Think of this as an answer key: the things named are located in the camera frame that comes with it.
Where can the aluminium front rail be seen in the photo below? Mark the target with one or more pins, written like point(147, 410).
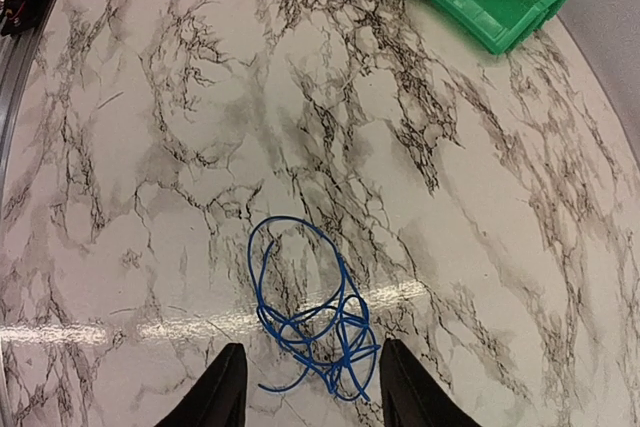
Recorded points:
point(17, 55)

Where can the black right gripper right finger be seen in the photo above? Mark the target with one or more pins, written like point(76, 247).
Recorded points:
point(410, 396)

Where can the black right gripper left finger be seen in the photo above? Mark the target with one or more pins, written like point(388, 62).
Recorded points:
point(218, 398)

